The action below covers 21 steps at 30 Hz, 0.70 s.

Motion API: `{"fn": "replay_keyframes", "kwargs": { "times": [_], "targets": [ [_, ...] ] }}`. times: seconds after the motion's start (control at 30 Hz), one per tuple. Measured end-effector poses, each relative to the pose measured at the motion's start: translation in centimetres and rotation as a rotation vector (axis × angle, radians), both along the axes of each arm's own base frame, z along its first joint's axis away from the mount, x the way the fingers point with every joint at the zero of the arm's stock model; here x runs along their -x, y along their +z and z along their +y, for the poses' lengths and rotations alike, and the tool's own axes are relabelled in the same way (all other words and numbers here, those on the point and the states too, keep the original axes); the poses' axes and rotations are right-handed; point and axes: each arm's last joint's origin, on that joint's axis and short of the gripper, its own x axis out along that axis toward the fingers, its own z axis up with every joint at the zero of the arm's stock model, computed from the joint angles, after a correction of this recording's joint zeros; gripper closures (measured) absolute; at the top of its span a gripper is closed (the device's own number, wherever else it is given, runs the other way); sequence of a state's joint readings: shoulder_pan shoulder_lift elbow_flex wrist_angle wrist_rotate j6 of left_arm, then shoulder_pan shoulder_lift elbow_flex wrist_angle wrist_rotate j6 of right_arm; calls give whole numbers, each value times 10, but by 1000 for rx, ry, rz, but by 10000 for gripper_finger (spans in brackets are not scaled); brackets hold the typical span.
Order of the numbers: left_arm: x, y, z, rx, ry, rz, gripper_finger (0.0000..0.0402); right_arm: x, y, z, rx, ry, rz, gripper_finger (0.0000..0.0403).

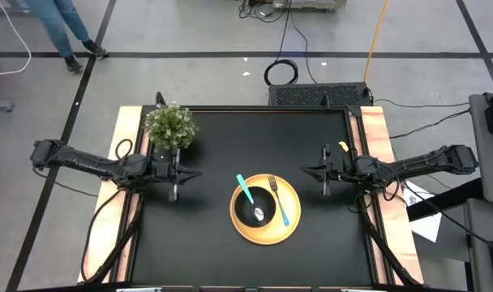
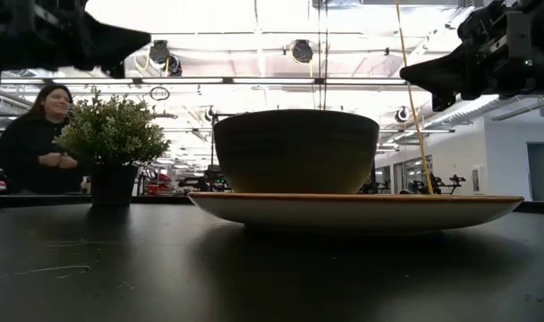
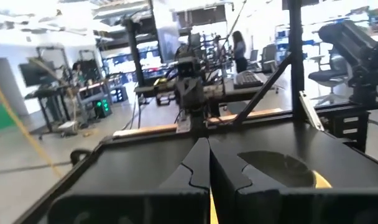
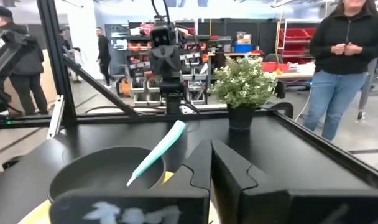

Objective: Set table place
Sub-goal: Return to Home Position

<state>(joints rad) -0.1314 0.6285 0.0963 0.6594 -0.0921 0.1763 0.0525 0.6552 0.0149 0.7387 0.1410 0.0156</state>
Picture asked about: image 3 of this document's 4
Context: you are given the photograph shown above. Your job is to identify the black diagonal frame strut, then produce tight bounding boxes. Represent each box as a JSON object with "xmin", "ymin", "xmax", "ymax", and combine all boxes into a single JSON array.
[{"xmin": 234, "ymin": 54, "xmax": 294, "ymax": 127}]

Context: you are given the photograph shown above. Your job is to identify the person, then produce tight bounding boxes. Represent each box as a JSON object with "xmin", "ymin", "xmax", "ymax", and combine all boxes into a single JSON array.
[
  {"xmin": 71, "ymin": 62, "xmax": 85, "ymax": 87},
  {"xmin": 231, "ymin": 30, "xmax": 249, "ymax": 73}
]

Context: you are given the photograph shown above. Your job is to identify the long yellow cable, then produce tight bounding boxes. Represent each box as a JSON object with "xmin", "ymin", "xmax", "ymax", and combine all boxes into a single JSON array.
[{"xmin": 0, "ymin": 76, "xmax": 65, "ymax": 179}]

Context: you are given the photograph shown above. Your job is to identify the silver metal bracket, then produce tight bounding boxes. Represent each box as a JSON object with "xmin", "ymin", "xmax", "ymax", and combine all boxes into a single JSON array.
[{"xmin": 298, "ymin": 91, "xmax": 326, "ymax": 132}]

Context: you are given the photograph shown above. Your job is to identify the black cable coil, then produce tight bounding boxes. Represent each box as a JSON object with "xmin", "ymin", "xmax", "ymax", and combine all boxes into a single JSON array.
[{"xmin": 70, "ymin": 148, "xmax": 92, "ymax": 166}]

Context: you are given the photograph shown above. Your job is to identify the black vertical frame post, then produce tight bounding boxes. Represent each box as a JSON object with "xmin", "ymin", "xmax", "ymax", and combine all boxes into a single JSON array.
[{"xmin": 287, "ymin": 0, "xmax": 304, "ymax": 121}]

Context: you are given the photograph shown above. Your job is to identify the computer with green lights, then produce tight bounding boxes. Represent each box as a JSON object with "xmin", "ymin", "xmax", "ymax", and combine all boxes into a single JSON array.
[{"xmin": 93, "ymin": 97, "xmax": 113, "ymax": 119}]

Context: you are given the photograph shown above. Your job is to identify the dark grey ceramic bowl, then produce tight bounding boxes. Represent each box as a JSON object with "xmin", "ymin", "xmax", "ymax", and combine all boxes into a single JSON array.
[{"xmin": 237, "ymin": 151, "xmax": 316, "ymax": 189}]

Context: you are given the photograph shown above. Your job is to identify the black stand white labels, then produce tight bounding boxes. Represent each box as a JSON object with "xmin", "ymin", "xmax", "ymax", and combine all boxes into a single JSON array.
[{"xmin": 315, "ymin": 101, "xmax": 378, "ymax": 153}]

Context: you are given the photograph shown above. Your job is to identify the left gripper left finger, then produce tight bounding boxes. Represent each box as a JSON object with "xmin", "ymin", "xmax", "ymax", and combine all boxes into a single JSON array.
[{"xmin": 47, "ymin": 138, "xmax": 211, "ymax": 224}]

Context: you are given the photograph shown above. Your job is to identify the black office chair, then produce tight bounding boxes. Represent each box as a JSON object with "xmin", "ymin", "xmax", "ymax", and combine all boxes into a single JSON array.
[{"xmin": 260, "ymin": 43, "xmax": 279, "ymax": 74}]

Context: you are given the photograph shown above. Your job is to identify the wooden side board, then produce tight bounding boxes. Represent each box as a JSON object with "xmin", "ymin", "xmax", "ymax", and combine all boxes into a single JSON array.
[{"xmin": 113, "ymin": 108, "xmax": 285, "ymax": 140}]

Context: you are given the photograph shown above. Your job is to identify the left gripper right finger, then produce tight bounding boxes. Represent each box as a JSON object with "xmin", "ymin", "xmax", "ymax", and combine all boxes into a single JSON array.
[{"xmin": 210, "ymin": 138, "xmax": 378, "ymax": 224}]

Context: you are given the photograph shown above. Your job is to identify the black keyboard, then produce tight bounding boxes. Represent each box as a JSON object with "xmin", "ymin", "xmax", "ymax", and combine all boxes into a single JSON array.
[{"xmin": 233, "ymin": 70, "xmax": 265, "ymax": 90}]

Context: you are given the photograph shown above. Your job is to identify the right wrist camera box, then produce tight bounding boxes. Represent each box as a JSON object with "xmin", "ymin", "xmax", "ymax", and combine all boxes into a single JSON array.
[{"xmin": 177, "ymin": 57, "xmax": 203, "ymax": 78}]

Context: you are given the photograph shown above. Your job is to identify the black wall monitor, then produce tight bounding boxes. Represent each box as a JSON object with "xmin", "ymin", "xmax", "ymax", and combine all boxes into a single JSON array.
[{"xmin": 18, "ymin": 60, "xmax": 58, "ymax": 88}]

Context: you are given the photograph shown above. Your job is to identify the black pole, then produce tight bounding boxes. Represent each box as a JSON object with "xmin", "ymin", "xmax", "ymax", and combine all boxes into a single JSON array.
[{"xmin": 122, "ymin": 17, "xmax": 146, "ymax": 88}]

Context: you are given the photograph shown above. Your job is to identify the office chair white base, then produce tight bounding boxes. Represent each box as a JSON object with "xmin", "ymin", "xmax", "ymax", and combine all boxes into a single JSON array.
[{"xmin": 307, "ymin": 46, "xmax": 354, "ymax": 106}]

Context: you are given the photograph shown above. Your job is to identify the black equipment stand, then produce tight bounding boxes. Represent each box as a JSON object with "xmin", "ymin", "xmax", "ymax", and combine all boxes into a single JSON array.
[{"xmin": 24, "ymin": 88, "xmax": 72, "ymax": 139}]

